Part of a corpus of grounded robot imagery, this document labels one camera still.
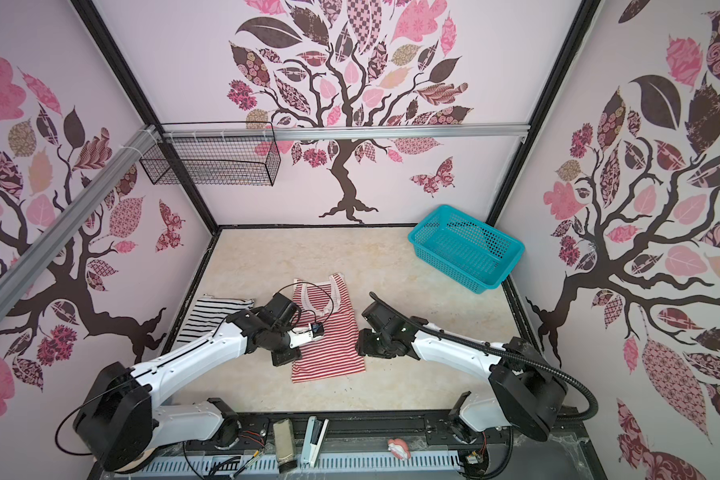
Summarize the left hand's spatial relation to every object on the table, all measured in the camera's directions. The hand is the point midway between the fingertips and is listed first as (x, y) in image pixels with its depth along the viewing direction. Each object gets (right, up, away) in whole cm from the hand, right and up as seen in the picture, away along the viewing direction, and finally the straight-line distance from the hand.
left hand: (293, 351), depth 83 cm
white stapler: (+8, -16, -12) cm, 21 cm away
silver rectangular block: (+2, -18, -14) cm, 23 cm away
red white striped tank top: (+13, -2, +2) cm, 13 cm away
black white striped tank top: (-31, +8, +12) cm, 34 cm away
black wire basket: (-42, +66, +38) cm, 87 cm away
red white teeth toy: (+29, -17, -16) cm, 37 cm away
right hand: (+19, +2, 0) cm, 19 cm away
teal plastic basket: (+60, +29, +31) cm, 73 cm away
